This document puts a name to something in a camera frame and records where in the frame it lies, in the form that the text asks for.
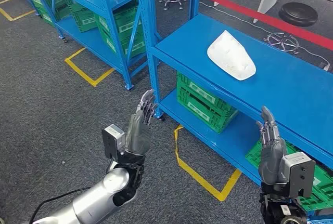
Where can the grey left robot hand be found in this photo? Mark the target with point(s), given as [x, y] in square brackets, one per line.
[137, 136]

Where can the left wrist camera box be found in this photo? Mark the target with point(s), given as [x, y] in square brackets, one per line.
[112, 143]

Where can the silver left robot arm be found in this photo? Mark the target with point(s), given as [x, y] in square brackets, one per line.
[99, 198]

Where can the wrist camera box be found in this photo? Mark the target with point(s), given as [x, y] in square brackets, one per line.
[299, 174]
[112, 143]

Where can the yellow floor tape mark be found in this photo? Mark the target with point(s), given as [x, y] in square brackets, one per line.
[79, 72]
[23, 16]

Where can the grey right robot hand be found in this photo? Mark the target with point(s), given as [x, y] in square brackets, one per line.
[272, 162]

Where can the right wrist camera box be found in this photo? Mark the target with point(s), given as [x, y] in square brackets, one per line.
[299, 174]

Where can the white plastic shell part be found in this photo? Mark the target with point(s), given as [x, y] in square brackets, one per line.
[230, 57]

